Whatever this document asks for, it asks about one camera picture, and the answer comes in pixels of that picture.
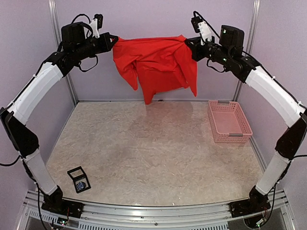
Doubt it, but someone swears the aluminium frame post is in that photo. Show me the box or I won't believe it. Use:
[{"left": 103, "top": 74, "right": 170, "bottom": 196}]
[
  {"left": 231, "top": 0, "right": 261, "bottom": 102},
  {"left": 48, "top": 0, "right": 78, "bottom": 107}
]

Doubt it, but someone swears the black open brooch box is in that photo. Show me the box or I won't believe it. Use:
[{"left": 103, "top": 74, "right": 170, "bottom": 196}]
[{"left": 67, "top": 166, "right": 91, "bottom": 194}]

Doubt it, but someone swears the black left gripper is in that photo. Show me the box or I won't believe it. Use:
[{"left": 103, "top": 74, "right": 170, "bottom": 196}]
[{"left": 75, "top": 32, "right": 118, "bottom": 60}]

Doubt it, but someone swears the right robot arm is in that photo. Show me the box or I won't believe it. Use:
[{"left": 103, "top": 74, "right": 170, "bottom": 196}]
[{"left": 185, "top": 21, "right": 307, "bottom": 217}]

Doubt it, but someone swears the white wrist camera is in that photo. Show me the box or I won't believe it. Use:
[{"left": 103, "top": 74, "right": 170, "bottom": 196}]
[
  {"left": 191, "top": 16, "right": 213, "bottom": 46},
  {"left": 90, "top": 14, "right": 103, "bottom": 38}
]

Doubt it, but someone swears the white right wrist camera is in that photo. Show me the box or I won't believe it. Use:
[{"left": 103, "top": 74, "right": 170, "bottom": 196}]
[{"left": 191, "top": 16, "right": 213, "bottom": 46}]

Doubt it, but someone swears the pink plastic basket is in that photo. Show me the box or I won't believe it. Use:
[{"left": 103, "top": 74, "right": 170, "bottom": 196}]
[{"left": 208, "top": 100, "right": 253, "bottom": 144}]

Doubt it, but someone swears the front aluminium rail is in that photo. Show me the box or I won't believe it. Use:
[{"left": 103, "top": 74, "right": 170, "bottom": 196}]
[{"left": 16, "top": 190, "right": 297, "bottom": 230}]

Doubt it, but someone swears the left aluminium frame post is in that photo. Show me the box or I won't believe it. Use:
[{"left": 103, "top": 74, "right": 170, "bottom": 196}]
[{"left": 48, "top": 0, "right": 78, "bottom": 107}]

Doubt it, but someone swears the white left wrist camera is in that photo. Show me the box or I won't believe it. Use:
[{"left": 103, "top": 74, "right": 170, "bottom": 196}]
[{"left": 90, "top": 14, "right": 103, "bottom": 38}]

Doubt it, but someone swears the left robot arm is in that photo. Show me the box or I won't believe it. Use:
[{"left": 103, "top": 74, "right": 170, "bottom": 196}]
[{"left": 0, "top": 14, "right": 118, "bottom": 218}]

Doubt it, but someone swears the right aluminium frame post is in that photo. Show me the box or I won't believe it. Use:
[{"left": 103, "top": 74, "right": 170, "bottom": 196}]
[{"left": 231, "top": 0, "right": 261, "bottom": 102}]

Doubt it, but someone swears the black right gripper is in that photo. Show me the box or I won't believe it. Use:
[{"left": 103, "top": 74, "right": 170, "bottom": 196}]
[{"left": 186, "top": 35, "right": 232, "bottom": 65}]

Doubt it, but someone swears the red t-shirt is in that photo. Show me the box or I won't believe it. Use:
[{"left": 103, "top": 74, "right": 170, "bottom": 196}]
[{"left": 113, "top": 35, "right": 198, "bottom": 104}]

